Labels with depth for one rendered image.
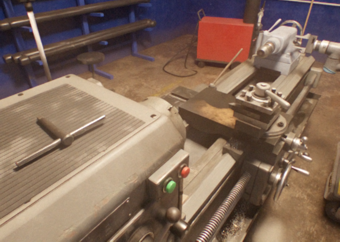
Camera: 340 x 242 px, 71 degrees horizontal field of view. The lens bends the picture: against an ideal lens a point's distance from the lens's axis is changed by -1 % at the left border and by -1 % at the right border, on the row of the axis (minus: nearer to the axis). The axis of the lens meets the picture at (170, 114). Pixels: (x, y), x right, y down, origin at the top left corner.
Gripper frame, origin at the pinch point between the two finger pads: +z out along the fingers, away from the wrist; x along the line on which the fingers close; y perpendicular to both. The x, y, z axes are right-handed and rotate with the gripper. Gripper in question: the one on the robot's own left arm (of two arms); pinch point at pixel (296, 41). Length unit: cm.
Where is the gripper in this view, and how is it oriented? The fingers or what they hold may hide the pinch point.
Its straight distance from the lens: 218.5
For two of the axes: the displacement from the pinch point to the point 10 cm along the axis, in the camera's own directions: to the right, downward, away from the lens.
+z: -7.8, -3.4, 5.2
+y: -5.9, 1.4, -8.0
